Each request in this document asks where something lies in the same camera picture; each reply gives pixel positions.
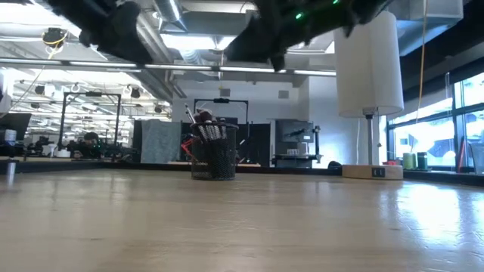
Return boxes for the person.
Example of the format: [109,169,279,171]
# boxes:
[73,131,103,159]

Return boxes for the silver ventilation duct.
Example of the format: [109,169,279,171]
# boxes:
[153,0,188,33]

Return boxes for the black computer monitor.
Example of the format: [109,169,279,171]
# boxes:
[0,113,33,143]

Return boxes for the linear ceiling light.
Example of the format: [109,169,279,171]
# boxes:
[143,63,299,75]

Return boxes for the white cup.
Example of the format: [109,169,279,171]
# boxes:
[3,129,18,147]

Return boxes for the yellow ceiling cable reel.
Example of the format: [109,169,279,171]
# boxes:
[41,26,70,60]

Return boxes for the yellow hanging cord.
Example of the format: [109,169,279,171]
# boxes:
[415,0,428,125]

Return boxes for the white table lamp wooden base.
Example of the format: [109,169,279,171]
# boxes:
[333,10,405,181]

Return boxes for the light green cup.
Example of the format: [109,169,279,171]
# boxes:
[402,152,417,171]

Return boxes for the black partition panel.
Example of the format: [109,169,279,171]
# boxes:
[180,121,271,165]

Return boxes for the dark green cup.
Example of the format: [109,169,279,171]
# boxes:
[416,151,430,171]

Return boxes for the red pole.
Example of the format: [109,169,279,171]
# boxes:
[456,135,467,173]

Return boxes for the black mesh pencil cup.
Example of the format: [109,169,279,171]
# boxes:
[190,121,240,181]

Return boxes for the black 3D printer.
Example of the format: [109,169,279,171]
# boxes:
[272,119,324,168]

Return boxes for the grey partition panel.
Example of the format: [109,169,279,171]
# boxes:
[140,120,182,165]

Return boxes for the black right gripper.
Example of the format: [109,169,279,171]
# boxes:
[225,6,315,73]

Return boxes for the tall black frame stand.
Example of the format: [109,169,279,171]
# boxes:
[58,91,122,159]

